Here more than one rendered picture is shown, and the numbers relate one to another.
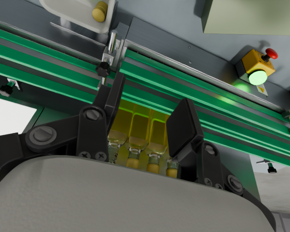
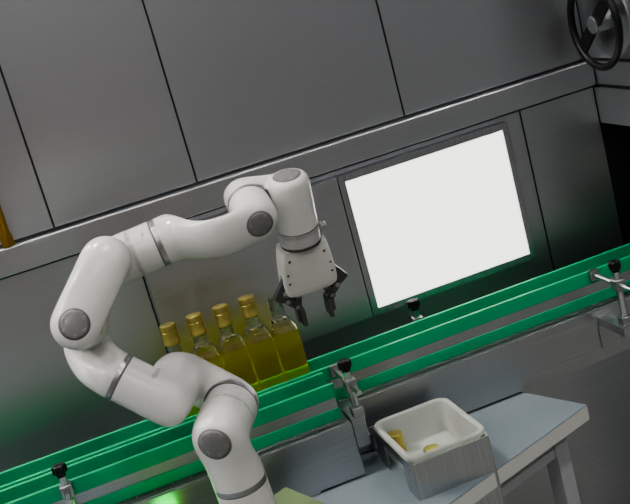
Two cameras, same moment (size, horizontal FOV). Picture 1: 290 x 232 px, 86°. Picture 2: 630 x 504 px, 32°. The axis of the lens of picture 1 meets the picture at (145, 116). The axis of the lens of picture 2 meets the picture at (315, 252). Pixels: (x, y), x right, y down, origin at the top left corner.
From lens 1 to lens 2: 1.98 m
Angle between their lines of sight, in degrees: 33
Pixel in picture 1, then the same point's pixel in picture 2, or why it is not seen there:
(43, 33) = (427, 380)
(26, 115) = (381, 293)
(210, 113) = not seen: hidden behind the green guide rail
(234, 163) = (26, 441)
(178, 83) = (267, 422)
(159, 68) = (297, 423)
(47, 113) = (365, 311)
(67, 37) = (407, 398)
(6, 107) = (405, 289)
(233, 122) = not seen: hidden behind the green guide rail
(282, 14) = not seen: outside the picture
